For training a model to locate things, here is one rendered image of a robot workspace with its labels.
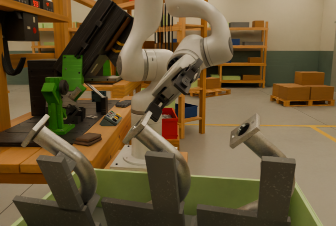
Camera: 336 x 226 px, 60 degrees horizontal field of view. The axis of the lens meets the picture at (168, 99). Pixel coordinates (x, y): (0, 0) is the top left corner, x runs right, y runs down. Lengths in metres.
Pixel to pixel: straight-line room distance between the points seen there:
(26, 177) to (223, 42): 0.97
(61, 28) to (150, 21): 1.63
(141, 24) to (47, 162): 0.67
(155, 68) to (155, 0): 0.23
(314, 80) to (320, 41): 3.85
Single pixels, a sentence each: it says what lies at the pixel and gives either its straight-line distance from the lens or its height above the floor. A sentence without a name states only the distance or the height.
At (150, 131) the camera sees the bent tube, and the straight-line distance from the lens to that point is 0.47.
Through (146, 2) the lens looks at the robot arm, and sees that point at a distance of 1.04.
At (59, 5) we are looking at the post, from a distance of 2.62.
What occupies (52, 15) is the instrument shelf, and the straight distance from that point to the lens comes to 2.09.
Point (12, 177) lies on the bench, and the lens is 1.38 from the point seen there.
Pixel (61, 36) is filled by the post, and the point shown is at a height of 1.41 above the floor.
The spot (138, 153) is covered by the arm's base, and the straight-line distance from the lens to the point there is 1.13.
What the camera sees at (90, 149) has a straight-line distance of 1.25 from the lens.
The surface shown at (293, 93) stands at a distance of 7.29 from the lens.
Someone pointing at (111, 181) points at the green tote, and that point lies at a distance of 0.89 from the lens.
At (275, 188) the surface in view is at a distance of 0.48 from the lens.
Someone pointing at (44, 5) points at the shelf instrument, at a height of 1.57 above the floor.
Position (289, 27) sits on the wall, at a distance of 11.26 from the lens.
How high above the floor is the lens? 1.30
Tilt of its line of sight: 10 degrees down
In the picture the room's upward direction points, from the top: straight up
